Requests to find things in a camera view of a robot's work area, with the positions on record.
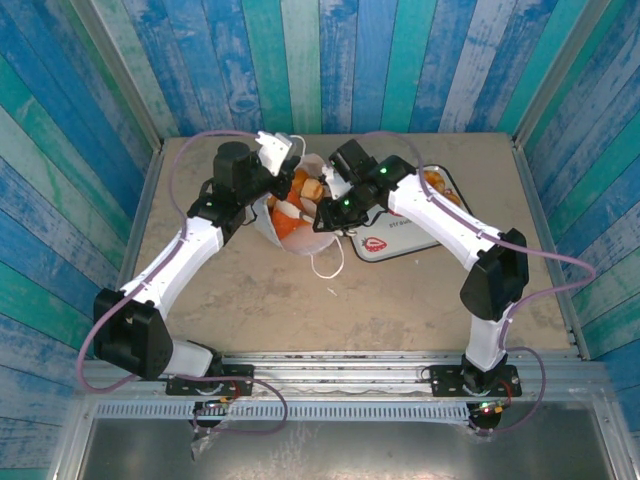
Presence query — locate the steel sheet plate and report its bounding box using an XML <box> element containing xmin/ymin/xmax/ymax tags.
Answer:
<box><xmin>74</xmin><ymin>417</ymin><xmax>616</xmax><ymax>480</ymax></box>

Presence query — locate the white strawberry print tray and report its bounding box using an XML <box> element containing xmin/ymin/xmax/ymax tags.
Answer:
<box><xmin>348</xmin><ymin>163</ymin><xmax>472</xmax><ymax>264</ymax></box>

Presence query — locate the white paper bag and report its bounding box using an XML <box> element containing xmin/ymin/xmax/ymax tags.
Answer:
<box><xmin>252</xmin><ymin>134</ymin><xmax>346</xmax><ymax>280</ymax></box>

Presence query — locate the fake croissant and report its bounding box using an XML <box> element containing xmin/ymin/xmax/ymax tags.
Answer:
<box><xmin>422</xmin><ymin>168</ymin><xmax>448</xmax><ymax>194</ymax></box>

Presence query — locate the aluminium mounting rail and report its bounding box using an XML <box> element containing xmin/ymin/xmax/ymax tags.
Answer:
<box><xmin>79</xmin><ymin>349</ymin><xmax>609</xmax><ymax>401</ymax></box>

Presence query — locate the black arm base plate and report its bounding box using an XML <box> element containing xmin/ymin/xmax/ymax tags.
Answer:
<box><xmin>430</xmin><ymin>364</ymin><xmax>522</xmax><ymax>399</ymax></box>
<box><xmin>164</xmin><ymin>363</ymin><xmax>256</xmax><ymax>397</ymax></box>

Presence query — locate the small circuit board with LEDs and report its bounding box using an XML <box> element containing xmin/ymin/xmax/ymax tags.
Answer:
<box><xmin>192</xmin><ymin>397</ymin><xmax>236</xmax><ymax>416</ymax></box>
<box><xmin>472</xmin><ymin>399</ymin><xmax>511</xmax><ymax>417</ymax></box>

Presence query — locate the white slotted cable duct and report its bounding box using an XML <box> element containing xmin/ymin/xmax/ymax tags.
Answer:
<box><xmin>94</xmin><ymin>402</ymin><xmax>474</xmax><ymax>422</ymax></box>

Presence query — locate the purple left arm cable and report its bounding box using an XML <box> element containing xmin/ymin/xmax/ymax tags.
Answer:
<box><xmin>75</xmin><ymin>129</ymin><xmax>289</xmax><ymax>435</ymax></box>

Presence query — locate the orange bread loaf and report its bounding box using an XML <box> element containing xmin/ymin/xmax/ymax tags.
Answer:
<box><xmin>272</xmin><ymin>212</ymin><xmax>311</xmax><ymax>241</ymax></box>

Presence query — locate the aluminium frame post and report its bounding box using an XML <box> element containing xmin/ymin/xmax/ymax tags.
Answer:
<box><xmin>69</xmin><ymin>0</ymin><xmax>166</xmax><ymax>154</ymax></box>
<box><xmin>510</xmin><ymin>0</ymin><xmax>612</xmax><ymax>149</ymax></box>

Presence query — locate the clear plastic scrap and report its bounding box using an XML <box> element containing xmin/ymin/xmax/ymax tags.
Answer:
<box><xmin>189</xmin><ymin>424</ymin><xmax>226</xmax><ymax>461</ymax></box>

